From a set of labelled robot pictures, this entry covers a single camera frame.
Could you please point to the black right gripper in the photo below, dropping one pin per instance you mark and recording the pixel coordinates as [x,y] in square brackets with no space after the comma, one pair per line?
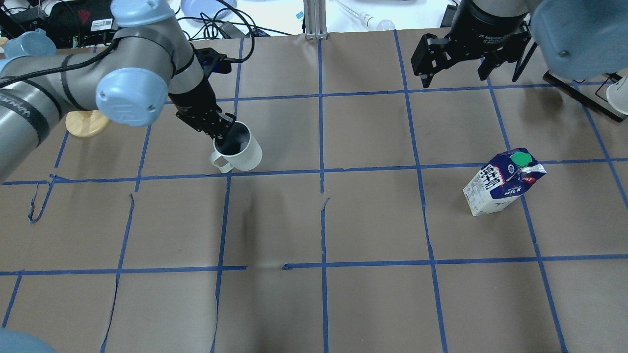
[483,27]

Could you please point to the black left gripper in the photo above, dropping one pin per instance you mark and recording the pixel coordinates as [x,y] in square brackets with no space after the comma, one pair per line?
[193,100]

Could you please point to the white plastic mug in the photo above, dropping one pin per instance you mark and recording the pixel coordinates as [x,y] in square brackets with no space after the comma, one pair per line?
[242,151]

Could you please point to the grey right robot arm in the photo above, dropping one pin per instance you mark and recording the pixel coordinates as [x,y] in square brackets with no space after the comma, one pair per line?
[579,39]

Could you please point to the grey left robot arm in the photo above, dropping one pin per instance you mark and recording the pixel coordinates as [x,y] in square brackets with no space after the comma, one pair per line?
[148,62]

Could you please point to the blue white milk carton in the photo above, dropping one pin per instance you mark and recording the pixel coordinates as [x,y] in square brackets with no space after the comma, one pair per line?
[502,180]

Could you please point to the white light bulb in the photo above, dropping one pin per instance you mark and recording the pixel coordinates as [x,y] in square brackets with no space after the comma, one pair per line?
[368,21]

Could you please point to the black metal stand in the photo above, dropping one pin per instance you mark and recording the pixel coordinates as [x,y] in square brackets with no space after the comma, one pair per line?
[599,104]

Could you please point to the blue plate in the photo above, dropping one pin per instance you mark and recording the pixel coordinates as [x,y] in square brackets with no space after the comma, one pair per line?
[192,9]

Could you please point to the round wooden coaster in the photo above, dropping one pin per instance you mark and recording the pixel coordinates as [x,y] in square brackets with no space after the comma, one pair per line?
[86,124]

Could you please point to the black electronics box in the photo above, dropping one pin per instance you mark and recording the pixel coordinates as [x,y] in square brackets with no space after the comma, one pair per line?
[68,23]

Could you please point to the aluminium frame post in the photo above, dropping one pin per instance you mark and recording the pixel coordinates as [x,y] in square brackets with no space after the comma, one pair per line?
[315,19]

